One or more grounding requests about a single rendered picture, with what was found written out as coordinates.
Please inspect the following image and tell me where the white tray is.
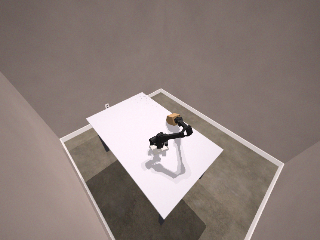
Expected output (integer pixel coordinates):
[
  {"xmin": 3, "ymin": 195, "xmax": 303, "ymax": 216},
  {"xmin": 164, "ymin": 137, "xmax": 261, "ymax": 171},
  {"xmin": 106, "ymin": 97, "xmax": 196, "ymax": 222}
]
[{"xmin": 149, "ymin": 145, "xmax": 169, "ymax": 155}]

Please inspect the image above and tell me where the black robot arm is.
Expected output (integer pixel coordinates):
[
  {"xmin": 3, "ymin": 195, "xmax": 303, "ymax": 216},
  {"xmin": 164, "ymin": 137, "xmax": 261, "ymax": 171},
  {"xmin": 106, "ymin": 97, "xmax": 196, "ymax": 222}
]
[{"xmin": 149, "ymin": 117, "xmax": 193, "ymax": 149}]

